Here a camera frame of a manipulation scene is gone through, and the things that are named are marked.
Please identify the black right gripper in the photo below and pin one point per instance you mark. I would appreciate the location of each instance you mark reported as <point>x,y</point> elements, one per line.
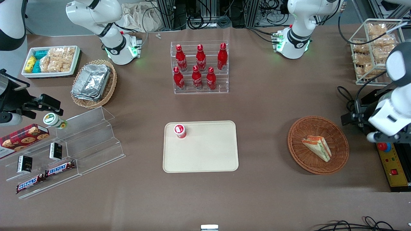
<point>13,100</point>

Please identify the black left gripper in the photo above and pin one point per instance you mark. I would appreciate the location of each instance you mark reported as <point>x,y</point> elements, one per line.
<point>364,113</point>

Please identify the triangle sandwich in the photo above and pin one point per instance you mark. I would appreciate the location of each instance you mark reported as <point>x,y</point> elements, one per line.
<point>318,147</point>

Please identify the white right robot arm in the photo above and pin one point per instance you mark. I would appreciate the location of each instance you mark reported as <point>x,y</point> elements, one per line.
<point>112,45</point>

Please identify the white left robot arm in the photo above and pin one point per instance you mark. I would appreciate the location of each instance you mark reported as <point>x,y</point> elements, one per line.
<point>297,35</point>

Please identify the white rectangular snack tray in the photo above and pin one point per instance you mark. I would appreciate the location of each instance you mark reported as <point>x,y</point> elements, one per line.
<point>48,74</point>

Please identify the round brown wicker basket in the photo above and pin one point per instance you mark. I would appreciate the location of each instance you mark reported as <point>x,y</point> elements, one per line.
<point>298,154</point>

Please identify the oval tan wicker basket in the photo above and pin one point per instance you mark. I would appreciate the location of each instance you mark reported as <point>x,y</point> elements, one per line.
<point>111,87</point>

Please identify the beige plastic tray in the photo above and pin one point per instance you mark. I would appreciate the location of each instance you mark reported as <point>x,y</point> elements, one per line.
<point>208,150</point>

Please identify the green white lidded cup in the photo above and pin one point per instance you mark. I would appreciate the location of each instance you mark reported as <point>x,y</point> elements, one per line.
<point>51,119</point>

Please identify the red tartan cookie box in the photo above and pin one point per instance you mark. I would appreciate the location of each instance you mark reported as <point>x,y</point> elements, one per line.
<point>22,138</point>

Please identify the teal snack packet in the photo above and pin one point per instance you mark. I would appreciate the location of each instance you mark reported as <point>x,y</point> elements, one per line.
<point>37,66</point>
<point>41,54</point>

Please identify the bagged rice cracker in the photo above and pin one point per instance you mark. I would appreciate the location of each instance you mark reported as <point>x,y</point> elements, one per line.
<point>66,64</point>
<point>382,54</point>
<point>55,65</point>
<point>56,52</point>
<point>45,64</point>
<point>383,41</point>
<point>376,29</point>
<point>69,52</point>
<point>361,48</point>
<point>367,70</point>

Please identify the yellow snack packet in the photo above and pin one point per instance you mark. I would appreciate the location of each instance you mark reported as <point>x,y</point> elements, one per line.
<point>30,64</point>

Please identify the small black chocolate box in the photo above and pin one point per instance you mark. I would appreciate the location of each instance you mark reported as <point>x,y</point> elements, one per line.
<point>24,164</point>
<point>56,151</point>

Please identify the aluminium foil container stack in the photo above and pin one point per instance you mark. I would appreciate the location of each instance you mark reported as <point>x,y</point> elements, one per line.
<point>91,81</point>

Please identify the clear acrylic stepped shelf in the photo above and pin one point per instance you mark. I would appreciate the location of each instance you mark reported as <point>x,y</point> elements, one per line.
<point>38,189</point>
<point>96,144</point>

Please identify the Snickers chocolate bar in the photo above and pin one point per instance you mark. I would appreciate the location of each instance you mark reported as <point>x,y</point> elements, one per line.
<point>60,168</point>
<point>30,183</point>

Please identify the yellow emergency stop box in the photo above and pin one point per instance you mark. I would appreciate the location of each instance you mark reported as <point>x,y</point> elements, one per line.
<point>393,175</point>

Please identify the beige cloth bag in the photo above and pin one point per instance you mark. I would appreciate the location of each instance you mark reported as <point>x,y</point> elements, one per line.
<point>141,16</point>

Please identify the clear acrylic bottle rack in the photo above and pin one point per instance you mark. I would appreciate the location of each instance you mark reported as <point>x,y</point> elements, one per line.
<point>222,82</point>

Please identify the red cola bottle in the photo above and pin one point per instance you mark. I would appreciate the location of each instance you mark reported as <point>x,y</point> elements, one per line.
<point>181,59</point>
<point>201,59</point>
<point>222,57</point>
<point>179,80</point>
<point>211,80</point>
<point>197,79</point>

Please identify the red white yogurt cup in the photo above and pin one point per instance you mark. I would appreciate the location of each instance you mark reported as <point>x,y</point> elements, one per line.
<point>180,131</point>

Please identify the small white grey device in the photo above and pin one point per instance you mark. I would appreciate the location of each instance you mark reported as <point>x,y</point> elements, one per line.
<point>209,227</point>

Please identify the aluminium equipment frame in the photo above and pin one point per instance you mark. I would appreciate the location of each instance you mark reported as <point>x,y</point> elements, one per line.
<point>167,14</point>

